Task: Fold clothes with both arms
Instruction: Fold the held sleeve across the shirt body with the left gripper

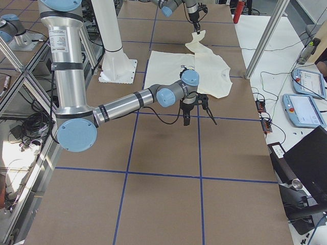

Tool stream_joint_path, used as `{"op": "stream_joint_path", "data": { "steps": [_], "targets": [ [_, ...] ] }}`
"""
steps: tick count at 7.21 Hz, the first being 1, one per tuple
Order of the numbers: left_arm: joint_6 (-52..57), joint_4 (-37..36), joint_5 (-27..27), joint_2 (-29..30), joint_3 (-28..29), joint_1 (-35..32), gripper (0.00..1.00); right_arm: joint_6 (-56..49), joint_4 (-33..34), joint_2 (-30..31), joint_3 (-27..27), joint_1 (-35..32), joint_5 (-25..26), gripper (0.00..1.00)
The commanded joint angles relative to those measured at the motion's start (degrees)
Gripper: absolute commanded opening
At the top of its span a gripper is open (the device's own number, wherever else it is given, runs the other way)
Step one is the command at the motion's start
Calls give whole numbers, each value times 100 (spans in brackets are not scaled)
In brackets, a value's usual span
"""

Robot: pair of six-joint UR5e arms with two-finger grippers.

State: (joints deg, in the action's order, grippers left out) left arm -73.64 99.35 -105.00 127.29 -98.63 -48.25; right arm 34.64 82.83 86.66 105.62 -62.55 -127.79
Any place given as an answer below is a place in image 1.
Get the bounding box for orange electronics board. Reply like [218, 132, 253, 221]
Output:
[261, 118, 272, 135]
[255, 100, 266, 113]

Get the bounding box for red cylinder tube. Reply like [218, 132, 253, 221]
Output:
[233, 0, 245, 24]

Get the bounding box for lower orange electronics board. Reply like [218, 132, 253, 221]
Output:
[261, 118, 272, 135]

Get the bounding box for aluminium frame post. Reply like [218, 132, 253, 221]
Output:
[244, 0, 290, 80]

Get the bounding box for blue teach pendant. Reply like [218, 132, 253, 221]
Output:
[291, 68, 326, 99]
[282, 94, 326, 128]

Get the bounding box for lower blue teach pendant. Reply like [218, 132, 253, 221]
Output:
[282, 94, 326, 128]

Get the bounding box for upper blue teach pendant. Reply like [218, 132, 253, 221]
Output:
[291, 68, 326, 99]

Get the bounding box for aluminium side frame rack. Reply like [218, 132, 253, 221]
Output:
[0, 25, 103, 245]

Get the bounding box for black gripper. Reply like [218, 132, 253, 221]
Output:
[180, 101, 195, 126]
[189, 11, 201, 34]

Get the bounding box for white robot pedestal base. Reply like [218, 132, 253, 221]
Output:
[92, 0, 137, 84]

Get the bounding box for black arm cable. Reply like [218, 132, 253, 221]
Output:
[143, 96, 218, 126]

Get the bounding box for cream long sleeve cat shirt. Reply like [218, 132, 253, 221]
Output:
[145, 30, 232, 99]

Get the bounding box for upper orange electronics board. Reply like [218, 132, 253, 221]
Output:
[255, 100, 266, 113]

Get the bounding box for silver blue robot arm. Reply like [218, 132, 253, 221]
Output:
[150, 0, 201, 34]
[38, 1, 199, 152]

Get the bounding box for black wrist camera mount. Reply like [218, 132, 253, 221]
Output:
[197, 3, 208, 14]
[195, 93, 209, 111]

